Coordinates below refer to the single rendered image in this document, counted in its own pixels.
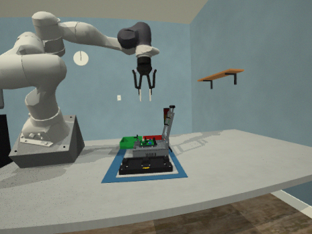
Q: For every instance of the green circuit board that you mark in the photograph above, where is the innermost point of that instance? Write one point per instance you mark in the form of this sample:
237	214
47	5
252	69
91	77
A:
147	142

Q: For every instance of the green open-top bin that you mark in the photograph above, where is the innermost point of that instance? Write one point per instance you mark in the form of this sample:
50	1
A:
128	142

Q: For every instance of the red open-top bin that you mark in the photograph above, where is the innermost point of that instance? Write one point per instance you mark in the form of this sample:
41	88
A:
157	137

